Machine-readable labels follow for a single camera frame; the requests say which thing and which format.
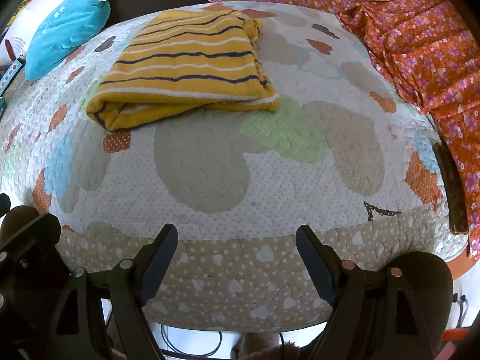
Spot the yellow striped small garment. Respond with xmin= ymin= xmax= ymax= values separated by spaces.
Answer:
xmin=85 ymin=9 xmax=280 ymax=132

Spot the white quilted heart-pattern mat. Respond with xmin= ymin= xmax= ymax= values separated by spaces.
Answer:
xmin=1 ymin=2 xmax=468 ymax=332

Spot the turquoise pillow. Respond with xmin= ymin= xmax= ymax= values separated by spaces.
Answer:
xmin=24 ymin=0 xmax=111 ymax=80

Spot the red floral fabric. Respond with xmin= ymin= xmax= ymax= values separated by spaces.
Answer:
xmin=208 ymin=0 xmax=479 ymax=258

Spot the black cable on floor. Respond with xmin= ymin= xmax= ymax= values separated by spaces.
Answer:
xmin=160 ymin=323 xmax=224 ymax=359

